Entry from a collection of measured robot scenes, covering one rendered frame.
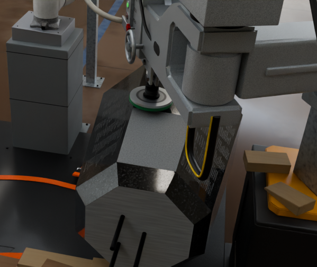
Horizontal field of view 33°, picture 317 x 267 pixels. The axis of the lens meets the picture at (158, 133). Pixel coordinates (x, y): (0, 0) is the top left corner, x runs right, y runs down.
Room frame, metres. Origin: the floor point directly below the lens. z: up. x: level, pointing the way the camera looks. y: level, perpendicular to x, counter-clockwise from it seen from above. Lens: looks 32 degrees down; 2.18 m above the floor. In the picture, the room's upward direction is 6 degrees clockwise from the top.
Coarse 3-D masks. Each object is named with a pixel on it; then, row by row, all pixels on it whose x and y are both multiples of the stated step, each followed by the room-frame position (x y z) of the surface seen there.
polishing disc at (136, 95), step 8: (136, 88) 2.38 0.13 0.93; (144, 88) 2.39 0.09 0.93; (160, 88) 2.41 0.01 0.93; (136, 96) 2.30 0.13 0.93; (160, 96) 2.33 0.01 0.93; (168, 96) 2.34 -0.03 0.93; (144, 104) 2.23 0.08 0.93; (152, 104) 2.24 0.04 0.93; (160, 104) 2.25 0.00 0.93; (168, 104) 2.27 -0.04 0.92
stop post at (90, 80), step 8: (96, 0) 4.15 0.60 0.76; (88, 8) 4.15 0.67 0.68; (88, 16) 4.15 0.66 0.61; (96, 16) 4.16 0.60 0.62; (88, 24) 4.15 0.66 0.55; (96, 24) 4.16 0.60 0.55; (88, 32) 4.15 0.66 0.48; (96, 32) 4.17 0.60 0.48; (88, 40) 4.15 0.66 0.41; (96, 40) 4.18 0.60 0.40; (88, 48) 4.15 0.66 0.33; (96, 48) 4.19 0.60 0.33; (88, 56) 4.15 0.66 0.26; (96, 56) 4.20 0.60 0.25; (88, 64) 4.15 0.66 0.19; (96, 64) 4.21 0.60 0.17; (88, 72) 4.15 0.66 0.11; (96, 72) 4.22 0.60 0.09; (88, 80) 4.15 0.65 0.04; (96, 80) 4.22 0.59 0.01
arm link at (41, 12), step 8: (40, 0) 3.17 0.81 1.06; (48, 0) 3.18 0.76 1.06; (56, 0) 3.21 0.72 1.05; (64, 0) 3.30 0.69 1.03; (40, 8) 3.17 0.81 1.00; (48, 8) 3.17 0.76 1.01; (56, 8) 3.21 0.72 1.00; (40, 16) 3.17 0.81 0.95; (48, 16) 3.18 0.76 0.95; (56, 16) 3.22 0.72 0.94
